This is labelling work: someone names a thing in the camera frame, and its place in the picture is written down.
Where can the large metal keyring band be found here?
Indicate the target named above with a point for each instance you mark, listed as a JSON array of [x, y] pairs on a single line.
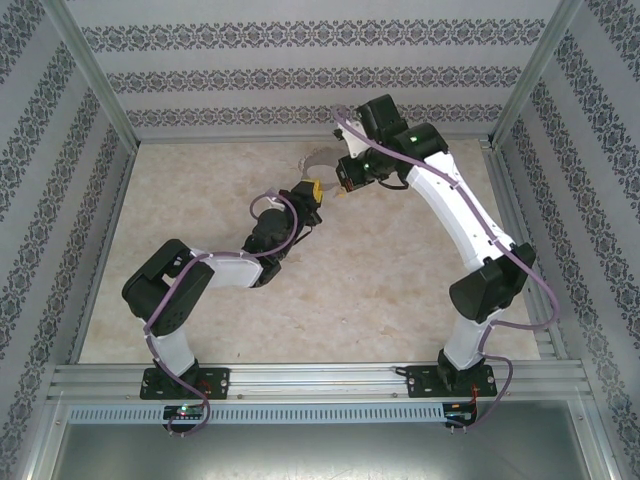
[[320, 156]]

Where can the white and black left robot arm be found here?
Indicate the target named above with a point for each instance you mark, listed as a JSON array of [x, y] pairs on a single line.
[[230, 270]]

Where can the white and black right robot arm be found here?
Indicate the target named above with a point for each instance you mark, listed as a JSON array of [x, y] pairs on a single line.
[[450, 210]]

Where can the grey metal base panel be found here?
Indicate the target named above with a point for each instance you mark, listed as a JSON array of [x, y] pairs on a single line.
[[320, 450]]

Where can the aluminium frame rail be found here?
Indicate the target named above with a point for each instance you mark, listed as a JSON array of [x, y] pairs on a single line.
[[507, 200]]

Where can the wide aluminium base rail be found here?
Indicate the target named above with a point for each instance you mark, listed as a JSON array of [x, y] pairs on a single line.
[[310, 382]]

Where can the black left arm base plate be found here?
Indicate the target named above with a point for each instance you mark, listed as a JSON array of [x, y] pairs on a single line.
[[220, 382]]

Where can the aluminium frame post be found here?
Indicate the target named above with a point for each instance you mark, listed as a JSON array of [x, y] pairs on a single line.
[[90, 65], [537, 65]]

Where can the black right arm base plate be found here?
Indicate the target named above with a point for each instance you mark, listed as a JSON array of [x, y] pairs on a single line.
[[422, 382]]

